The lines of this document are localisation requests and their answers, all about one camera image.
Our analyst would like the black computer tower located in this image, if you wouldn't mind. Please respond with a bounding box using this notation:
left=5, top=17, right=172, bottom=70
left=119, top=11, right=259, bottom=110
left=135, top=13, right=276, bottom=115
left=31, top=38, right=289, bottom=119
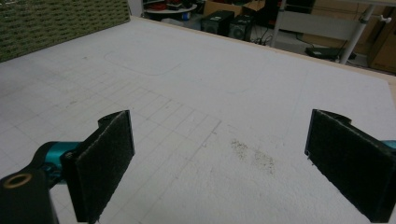
left=200, top=9, right=235, bottom=35
left=228, top=14, right=255, bottom=41

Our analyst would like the white foam mat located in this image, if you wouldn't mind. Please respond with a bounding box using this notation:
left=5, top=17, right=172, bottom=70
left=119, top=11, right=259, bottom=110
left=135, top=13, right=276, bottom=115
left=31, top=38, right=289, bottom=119
left=0, top=17, right=396, bottom=224

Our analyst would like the green woven basket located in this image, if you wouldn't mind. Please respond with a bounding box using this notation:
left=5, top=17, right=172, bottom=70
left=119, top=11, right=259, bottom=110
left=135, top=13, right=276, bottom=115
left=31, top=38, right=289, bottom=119
left=0, top=0, right=131, bottom=63

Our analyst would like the white desk frame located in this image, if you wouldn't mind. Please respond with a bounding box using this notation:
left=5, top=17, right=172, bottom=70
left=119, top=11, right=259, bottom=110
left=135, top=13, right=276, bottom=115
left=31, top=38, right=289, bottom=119
left=270, top=0, right=396, bottom=65

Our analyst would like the red cable coil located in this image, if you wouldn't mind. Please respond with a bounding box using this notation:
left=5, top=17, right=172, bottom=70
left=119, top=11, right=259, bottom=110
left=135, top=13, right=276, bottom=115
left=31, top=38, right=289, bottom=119
left=148, top=1, right=170, bottom=11

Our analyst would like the round white table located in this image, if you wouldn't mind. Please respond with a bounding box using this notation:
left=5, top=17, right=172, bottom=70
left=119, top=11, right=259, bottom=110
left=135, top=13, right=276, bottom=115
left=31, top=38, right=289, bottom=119
left=144, top=3, right=199, bottom=15

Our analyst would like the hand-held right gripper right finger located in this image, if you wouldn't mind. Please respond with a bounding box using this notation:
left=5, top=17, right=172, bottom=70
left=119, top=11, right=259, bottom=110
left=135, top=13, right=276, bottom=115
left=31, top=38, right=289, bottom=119
left=304, top=108, right=396, bottom=224

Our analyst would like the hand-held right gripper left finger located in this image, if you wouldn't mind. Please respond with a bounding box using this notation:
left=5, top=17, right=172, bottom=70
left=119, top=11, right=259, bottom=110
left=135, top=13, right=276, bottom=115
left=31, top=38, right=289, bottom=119
left=60, top=109, right=135, bottom=224

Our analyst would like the flat black device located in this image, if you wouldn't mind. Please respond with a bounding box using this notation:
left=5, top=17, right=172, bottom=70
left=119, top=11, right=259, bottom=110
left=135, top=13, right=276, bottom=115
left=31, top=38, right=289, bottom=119
left=304, top=46, right=358, bottom=61

